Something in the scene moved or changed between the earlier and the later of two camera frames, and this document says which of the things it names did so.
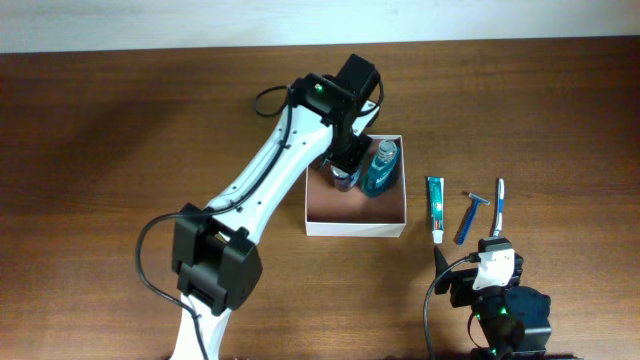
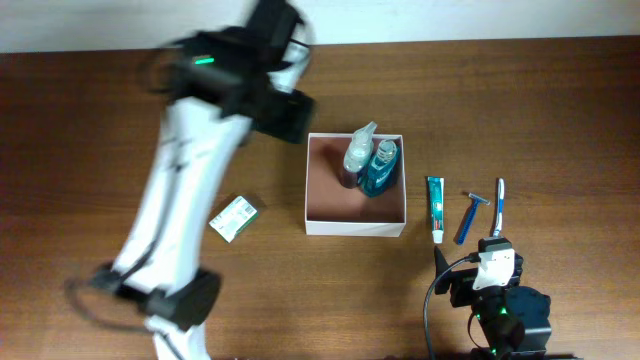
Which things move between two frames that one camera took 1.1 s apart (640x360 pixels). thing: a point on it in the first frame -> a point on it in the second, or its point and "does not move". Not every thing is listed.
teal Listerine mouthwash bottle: (382, 169) does not move
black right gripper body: (461, 284) does not move
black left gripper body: (347, 157) -> (288, 118)
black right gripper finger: (442, 285) does not move
